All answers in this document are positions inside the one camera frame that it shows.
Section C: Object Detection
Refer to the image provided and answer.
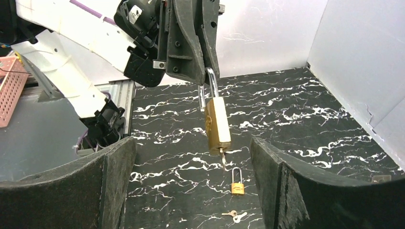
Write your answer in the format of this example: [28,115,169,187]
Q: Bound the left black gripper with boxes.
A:
[114,0,225,87]

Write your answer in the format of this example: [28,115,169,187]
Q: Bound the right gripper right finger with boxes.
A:
[250,137,405,229]

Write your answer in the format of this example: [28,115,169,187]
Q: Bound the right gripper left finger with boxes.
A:
[0,136,137,229]

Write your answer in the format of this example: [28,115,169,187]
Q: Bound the brass long-shackle padlock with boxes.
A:
[231,167,245,195]

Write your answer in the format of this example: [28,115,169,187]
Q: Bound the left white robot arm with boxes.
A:
[0,0,225,148]

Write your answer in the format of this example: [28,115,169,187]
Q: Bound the loose small keys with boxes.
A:
[221,210,247,223]

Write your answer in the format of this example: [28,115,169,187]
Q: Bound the pink perforated basket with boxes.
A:
[0,56,30,128]

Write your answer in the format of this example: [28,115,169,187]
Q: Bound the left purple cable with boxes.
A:
[69,0,117,26]

